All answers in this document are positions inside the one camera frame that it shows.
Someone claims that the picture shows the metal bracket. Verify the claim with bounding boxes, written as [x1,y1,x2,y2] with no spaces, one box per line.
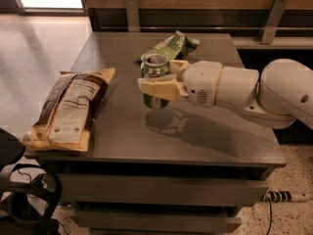
[125,0,140,32]
[259,0,289,45]

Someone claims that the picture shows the black power cable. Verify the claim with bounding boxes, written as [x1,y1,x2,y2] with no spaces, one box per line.
[264,194,274,235]

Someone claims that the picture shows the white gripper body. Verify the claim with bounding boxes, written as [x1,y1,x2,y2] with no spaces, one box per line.
[183,61,223,108]

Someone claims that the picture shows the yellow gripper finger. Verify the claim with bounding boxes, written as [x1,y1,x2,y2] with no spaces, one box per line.
[138,74,189,101]
[169,60,190,81]

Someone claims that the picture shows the green chip bag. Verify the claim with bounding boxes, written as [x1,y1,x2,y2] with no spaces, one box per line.
[140,31,200,61]

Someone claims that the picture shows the brown chip bag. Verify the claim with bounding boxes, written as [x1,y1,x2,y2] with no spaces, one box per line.
[22,69,115,152]

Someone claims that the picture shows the green soda can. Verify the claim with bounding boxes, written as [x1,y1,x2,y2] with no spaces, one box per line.
[141,54,170,110]

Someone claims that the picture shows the grey drawer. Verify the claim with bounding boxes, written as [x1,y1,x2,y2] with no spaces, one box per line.
[59,174,267,207]
[71,211,242,234]

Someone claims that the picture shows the upper grey drawer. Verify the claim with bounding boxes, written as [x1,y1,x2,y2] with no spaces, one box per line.
[59,174,267,207]

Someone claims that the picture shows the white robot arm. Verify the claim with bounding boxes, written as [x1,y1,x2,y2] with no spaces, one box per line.
[138,59,313,129]

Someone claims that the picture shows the right metal bracket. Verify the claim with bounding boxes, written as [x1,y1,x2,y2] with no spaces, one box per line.
[259,0,289,45]

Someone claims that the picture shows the white power strip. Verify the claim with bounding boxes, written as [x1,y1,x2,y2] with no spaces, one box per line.
[260,191,311,203]

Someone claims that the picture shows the black office chair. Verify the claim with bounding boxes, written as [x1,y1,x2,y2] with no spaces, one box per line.
[0,129,63,235]

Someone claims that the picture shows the lower grey drawer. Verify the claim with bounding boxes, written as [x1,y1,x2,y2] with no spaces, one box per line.
[71,211,242,234]

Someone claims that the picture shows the left metal bracket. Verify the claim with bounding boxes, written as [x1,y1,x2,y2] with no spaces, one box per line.
[125,0,140,32]

